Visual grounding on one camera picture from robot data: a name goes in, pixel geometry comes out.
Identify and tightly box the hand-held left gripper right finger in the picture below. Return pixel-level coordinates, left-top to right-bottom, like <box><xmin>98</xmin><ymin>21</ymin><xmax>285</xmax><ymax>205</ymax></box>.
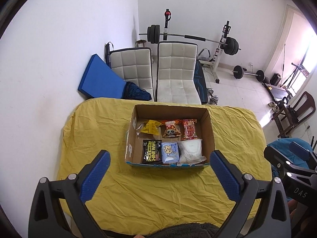
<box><xmin>210</xmin><ymin>150</ymin><xmax>291</xmax><ymax>238</ymax></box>

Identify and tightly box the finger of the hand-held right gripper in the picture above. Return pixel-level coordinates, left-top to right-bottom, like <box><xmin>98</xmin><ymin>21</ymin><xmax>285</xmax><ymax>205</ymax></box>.
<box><xmin>264</xmin><ymin>146</ymin><xmax>317</xmax><ymax>176</ymax></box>
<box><xmin>290</xmin><ymin>142</ymin><xmax>317</xmax><ymax>164</ymax></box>

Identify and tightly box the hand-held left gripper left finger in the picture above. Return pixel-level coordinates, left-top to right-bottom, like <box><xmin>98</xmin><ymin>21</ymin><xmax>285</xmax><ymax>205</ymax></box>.
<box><xmin>28</xmin><ymin>150</ymin><xmax>111</xmax><ymax>238</ymax></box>

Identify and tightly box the white plastic packet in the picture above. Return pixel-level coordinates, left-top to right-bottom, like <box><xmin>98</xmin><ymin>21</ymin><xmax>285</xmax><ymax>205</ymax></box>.
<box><xmin>177</xmin><ymin>139</ymin><xmax>207</xmax><ymax>166</ymax></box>

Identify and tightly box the red sausage snack packet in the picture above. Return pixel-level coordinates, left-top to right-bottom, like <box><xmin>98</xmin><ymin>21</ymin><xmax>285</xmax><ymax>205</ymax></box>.
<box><xmin>180</xmin><ymin>119</ymin><xmax>199</xmax><ymax>140</ymax></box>

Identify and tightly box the light blue tissue pack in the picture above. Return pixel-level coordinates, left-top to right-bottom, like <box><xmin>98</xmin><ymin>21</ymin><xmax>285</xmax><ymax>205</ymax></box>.
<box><xmin>161</xmin><ymin>141</ymin><xmax>179</xmax><ymax>165</ymax></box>

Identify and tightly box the black wipes packet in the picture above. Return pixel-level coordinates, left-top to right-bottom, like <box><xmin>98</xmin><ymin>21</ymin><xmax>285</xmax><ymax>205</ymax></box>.
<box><xmin>142</xmin><ymin>139</ymin><xmax>162</xmax><ymax>164</ymax></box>

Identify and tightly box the red cartoon snack packet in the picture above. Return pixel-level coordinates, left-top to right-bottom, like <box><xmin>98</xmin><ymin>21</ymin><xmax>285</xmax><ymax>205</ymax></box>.
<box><xmin>161</xmin><ymin>119</ymin><xmax>183</xmax><ymax>138</ymax></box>

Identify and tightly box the yellow snack packet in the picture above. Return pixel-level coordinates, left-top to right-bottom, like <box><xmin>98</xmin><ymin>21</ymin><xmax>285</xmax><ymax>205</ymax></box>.
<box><xmin>141</xmin><ymin>120</ymin><xmax>162</xmax><ymax>135</ymax></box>

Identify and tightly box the cardboard box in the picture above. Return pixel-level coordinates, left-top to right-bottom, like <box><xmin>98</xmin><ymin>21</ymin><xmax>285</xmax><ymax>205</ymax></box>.
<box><xmin>124</xmin><ymin>104</ymin><xmax>215</xmax><ymax>170</ymax></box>

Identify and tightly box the teal blanket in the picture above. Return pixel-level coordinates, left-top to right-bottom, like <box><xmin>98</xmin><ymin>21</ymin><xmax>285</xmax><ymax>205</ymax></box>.
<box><xmin>266</xmin><ymin>137</ymin><xmax>313</xmax><ymax>179</ymax></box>

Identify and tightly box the dark wooden chair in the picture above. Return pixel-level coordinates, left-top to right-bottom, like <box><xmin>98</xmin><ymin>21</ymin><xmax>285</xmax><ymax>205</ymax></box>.
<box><xmin>272</xmin><ymin>91</ymin><xmax>316</xmax><ymax>138</ymax></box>

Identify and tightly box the yellow tablecloth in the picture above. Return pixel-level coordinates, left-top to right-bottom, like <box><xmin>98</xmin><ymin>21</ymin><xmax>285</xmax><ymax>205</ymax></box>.
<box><xmin>57</xmin><ymin>98</ymin><xmax>273</xmax><ymax>231</ymax></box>

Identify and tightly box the treadmill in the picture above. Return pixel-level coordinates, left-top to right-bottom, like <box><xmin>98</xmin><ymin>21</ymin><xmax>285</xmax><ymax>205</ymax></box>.
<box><xmin>266</xmin><ymin>63</ymin><xmax>310</xmax><ymax>102</ymax></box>

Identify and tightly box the dark grey fleece garment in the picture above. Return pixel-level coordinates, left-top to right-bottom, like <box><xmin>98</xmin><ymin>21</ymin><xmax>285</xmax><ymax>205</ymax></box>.
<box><xmin>146</xmin><ymin>229</ymin><xmax>221</xmax><ymax>238</ymax></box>

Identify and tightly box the black box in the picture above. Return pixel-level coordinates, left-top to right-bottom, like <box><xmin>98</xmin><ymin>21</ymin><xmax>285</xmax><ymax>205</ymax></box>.
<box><xmin>270</xmin><ymin>73</ymin><xmax>281</xmax><ymax>87</ymax></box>

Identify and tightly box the dark blue cloth bag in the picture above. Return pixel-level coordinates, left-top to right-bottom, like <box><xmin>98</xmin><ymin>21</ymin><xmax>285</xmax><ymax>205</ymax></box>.
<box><xmin>124</xmin><ymin>81</ymin><xmax>152</xmax><ymax>102</ymax></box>

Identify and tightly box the short barbell with plates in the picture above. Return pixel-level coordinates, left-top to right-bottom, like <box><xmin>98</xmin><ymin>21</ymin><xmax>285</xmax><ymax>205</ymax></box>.
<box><xmin>233</xmin><ymin>65</ymin><xmax>265</xmax><ymax>81</ymax></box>

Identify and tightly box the black weight bench pad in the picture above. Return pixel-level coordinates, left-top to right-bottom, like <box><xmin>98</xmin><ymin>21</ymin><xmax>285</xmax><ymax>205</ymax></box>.
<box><xmin>194</xmin><ymin>61</ymin><xmax>208</xmax><ymax>105</ymax></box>

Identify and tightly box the window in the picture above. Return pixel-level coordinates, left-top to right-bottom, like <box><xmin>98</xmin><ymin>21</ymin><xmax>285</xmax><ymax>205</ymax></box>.
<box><xmin>301</xmin><ymin>37</ymin><xmax>317</xmax><ymax>80</ymax></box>

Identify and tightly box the blue foam mat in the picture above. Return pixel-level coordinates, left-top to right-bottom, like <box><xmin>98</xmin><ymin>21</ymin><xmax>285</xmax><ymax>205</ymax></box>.
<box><xmin>77</xmin><ymin>54</ymin><xmax>127</xmax><ymax>100</ymax></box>

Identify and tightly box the white barbell rack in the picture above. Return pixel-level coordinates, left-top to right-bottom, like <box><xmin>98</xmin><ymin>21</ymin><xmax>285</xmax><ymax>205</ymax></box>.
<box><xmin>162</xmin><ymin>9</ymin><xmax>232</xmax><ymax>84</ymax></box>

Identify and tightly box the small white padded chair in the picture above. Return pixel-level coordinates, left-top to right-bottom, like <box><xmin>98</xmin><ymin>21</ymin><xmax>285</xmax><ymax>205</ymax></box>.
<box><xmin>109</xmin><ymin>47</ymin><xmax>154</xmax><ymax>97</ymax></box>

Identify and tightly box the black and blue tube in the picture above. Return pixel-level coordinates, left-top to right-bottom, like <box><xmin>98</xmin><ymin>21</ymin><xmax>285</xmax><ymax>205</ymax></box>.
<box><xmin>104</xmin><ymin>42</ymin><xmax>114</xmax><ymax>66</ymax></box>

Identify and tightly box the large white padded chair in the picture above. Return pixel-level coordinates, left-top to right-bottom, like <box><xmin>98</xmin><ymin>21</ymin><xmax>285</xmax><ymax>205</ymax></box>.
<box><xmin>154</xmin><ymin>41</ymin><xmax>201</xmax><ymax>105</ymax></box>

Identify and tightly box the long barbell with plates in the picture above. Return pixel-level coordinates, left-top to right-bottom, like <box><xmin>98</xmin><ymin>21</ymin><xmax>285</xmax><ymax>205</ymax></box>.
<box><xmin>139</xmin><ymin>25</ymin><xmax>242</xmax><ymax>55</ymax></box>

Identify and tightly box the door frame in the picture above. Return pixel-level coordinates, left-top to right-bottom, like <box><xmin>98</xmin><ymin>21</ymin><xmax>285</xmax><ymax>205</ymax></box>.
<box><xmin>264</xmin><ymin>4</ymin><xmax>317</xmax><ymax>90</ymax></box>

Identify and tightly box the grey curved handle bar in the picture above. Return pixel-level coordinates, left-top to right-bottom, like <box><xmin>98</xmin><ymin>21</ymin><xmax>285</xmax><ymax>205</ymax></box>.
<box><xmin>197</xmin><ymin>48</ymin><xmax>212</xmax><ymax>62</ymax></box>

